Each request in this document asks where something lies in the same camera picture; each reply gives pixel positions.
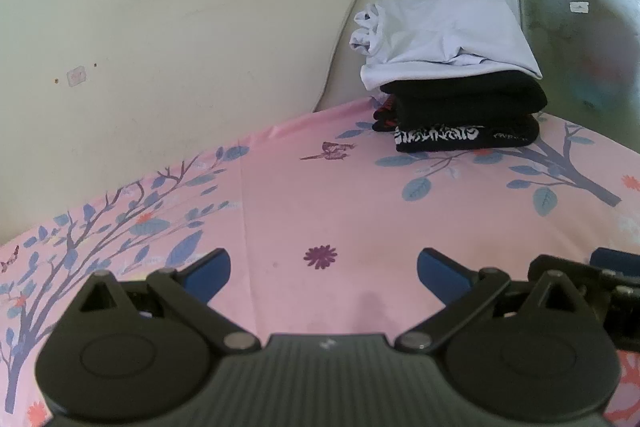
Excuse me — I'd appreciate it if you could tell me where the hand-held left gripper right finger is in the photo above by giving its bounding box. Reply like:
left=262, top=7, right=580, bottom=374
left=394, top=248, right=598, bottom=354

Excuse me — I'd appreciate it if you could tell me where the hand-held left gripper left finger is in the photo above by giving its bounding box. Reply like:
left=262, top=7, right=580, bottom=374
left=62, top=248, right=262, bottom=354

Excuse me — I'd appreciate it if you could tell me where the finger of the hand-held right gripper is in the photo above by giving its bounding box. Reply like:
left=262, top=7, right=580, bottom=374
left=528, top=254, right=640, bottom=351
left=590, top=248, right=640, bottom=281

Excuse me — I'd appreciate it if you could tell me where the white shirt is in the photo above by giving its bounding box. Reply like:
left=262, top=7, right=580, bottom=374
left=348, top=0, right=544, bottom=92

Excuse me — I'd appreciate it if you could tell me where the pink floral bed sheet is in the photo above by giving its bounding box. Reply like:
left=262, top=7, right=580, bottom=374
left=0, top=94, right=640, bottom=427

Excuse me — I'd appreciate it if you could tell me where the black garment with white print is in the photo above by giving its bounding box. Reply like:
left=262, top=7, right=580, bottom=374
left=394, top=113, right=542, bottom=154

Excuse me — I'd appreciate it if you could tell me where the red and black patterned garment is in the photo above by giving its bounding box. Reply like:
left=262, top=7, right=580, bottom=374
left=371, top=94, right=402, bottom=134

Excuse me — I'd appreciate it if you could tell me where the plain black folded garment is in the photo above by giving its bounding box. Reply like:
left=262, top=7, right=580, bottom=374
left=379, top=69, right=549, bottom=124

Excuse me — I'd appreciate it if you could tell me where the frosted glass window pane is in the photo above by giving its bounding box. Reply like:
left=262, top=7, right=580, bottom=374
left=516, top=0, right=640, bottom=120

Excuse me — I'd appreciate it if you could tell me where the white power cable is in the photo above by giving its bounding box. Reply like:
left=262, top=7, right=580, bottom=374
left=313, top=0, right=365, bottom=112

